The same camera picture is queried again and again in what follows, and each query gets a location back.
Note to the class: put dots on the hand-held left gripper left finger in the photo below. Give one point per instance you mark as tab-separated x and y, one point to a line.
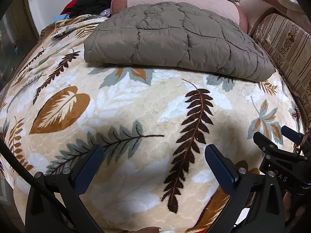
90	167

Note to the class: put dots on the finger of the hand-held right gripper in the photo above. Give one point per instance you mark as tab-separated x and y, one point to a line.
267	145
292	134

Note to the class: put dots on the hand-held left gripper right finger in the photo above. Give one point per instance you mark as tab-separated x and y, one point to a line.
220	167

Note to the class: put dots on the olive quilted jacket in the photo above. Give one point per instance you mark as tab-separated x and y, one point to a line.
170	36

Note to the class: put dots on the leaf print blanket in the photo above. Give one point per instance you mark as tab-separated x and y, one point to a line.
145	106

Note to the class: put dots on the striped floral side cushion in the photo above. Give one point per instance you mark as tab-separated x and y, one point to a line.
286	43

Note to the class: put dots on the glass door cabinet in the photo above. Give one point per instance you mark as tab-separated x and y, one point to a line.
14	41

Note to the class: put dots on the light blue cloth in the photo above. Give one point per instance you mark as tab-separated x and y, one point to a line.
60	17

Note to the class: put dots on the purple shiny cloth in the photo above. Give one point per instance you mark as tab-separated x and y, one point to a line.
105	12

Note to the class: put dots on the red garment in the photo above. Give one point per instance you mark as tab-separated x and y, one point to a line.
70	4

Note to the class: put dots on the black garment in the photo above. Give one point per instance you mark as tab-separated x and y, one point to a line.
97	2

